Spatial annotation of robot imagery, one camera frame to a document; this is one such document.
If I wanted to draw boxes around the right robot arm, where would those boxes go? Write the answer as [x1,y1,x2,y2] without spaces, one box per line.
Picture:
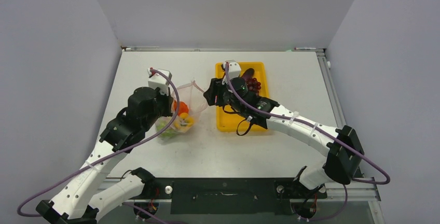
[203,78,364,197]

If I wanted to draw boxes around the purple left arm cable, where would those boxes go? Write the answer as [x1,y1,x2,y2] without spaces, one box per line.
[17,68,181,218]

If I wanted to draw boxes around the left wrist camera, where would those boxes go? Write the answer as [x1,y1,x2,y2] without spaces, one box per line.
[148,67,172,96]

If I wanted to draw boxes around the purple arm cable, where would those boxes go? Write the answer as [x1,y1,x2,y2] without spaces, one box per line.
[17,68,181,218]
[224,62,391,222]

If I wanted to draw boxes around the dark red grape bunch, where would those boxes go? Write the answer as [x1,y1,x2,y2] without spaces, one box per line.
[246,78,261,94]

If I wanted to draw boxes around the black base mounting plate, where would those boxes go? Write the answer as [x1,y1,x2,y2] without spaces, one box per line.
[135,178,327,215]

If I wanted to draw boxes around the clear zip top bag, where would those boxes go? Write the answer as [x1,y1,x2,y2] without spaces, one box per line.
[158,80,208,140]

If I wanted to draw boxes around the yellow bell pepper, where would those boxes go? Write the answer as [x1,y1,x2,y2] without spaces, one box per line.
[174,113,195,132]

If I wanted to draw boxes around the marker pen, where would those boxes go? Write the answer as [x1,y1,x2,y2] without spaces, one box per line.
[294,47,317,51]

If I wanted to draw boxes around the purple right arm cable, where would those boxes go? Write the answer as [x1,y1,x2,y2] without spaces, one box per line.
[224,62,391,222]

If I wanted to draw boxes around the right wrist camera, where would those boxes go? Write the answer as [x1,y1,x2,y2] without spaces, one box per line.
[222,60,241,85]

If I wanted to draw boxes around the yellow plastic tray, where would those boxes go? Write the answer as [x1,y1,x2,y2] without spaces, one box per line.
[216,62,270,133]

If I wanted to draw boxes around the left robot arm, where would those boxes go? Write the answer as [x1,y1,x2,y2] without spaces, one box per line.
[36,86,173,223]

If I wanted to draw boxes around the orange pumpkin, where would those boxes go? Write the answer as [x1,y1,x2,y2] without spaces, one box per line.
[172,100,189,116]

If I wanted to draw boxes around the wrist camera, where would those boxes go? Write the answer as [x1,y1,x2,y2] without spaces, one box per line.
[148,67,172,96]
[222,60,241,85]

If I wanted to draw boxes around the slim purple eggplant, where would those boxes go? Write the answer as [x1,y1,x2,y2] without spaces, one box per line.
[241,68,255,81]

